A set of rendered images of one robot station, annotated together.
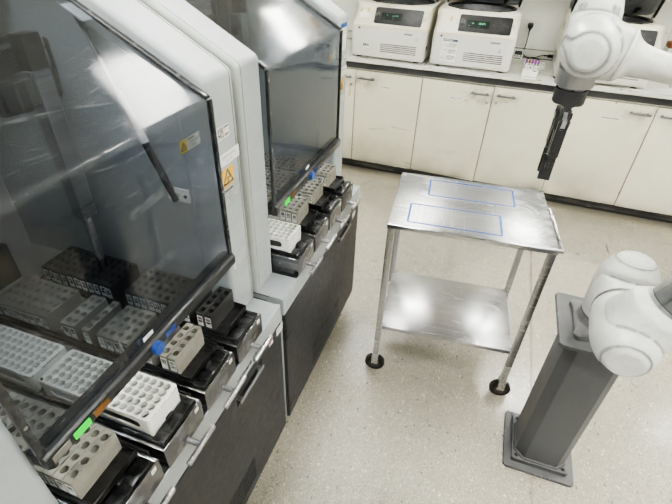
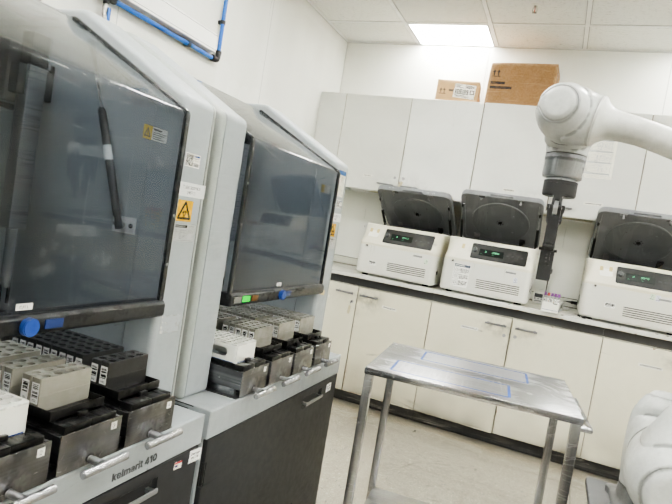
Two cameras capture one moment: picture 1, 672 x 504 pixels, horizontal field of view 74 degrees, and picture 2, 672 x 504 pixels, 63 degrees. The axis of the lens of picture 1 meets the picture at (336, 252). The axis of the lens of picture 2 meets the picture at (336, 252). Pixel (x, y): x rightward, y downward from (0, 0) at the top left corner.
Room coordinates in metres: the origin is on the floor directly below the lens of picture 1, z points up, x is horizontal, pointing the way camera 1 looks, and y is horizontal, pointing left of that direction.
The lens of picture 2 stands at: (-0.20, -0.15, 1.22)
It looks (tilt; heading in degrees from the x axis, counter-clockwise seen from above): 3 degrees down; 4
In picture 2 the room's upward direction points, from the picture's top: 9 degrees clockwise
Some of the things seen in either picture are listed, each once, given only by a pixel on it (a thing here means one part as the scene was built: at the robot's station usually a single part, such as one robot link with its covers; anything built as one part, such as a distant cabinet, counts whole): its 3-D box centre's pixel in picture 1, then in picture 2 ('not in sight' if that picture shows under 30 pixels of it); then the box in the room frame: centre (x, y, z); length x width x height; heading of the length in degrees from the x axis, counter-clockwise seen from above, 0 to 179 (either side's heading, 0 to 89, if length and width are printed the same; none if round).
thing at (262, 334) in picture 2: (300, 211); (260, 336); (1.41, 0.14, 0.85); 0.12 x 0.02 x 0.06; 162
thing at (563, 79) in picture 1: (576, 75); (563, 168); (1.13, -0.56, 1.43); 0.09 x 0.09 x 0.06
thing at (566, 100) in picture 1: (565, 105); (557, 200); (1.13, -0.56, 1.36); 0.08 x 0.07 x 0.09; 162
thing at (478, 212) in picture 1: (452, 284); (451, 498); (1.56, -0.53, 0.41); 0.67 x 0.46 x 0.82; 77
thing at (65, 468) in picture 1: (84, 459); not in sight; (0.46, 0.47, 0.85); 0.12 x 0.02 x 0.06; 162
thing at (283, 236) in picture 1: (256, 231); (200, 341); (1.30, 0.28, 0.83); 0.30 x 0.10 x 0.06; 72
